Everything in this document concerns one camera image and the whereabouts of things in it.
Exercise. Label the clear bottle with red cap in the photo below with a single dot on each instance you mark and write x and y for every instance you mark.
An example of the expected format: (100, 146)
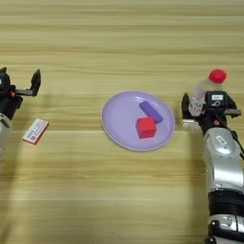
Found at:
(217, 76)

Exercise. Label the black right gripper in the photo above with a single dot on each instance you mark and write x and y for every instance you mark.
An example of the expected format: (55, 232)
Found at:
(216, 119)

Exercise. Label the purple round plate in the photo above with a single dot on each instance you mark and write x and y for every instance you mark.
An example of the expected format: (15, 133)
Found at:
(120, 117)

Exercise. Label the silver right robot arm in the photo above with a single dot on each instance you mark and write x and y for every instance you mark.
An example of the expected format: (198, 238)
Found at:
(222, 158)

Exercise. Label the purple rectangular block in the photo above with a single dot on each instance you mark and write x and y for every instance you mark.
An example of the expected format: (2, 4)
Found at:
(151, 111)

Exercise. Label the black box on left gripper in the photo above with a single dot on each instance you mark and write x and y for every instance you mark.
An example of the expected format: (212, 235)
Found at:
(4, 85)

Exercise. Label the small white red card box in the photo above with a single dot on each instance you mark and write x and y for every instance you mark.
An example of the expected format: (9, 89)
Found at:
(35, 131)

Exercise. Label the red cube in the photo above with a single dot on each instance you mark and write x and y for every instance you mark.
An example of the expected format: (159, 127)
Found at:
(146, 127)

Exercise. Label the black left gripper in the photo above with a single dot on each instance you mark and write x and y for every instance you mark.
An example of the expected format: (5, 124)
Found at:
(11, 105)

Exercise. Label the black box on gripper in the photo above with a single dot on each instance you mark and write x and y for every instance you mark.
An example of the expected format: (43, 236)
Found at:
(217, 101)
(4, 85)

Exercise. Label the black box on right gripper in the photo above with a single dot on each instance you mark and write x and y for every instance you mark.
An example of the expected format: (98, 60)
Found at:
(217, 101)

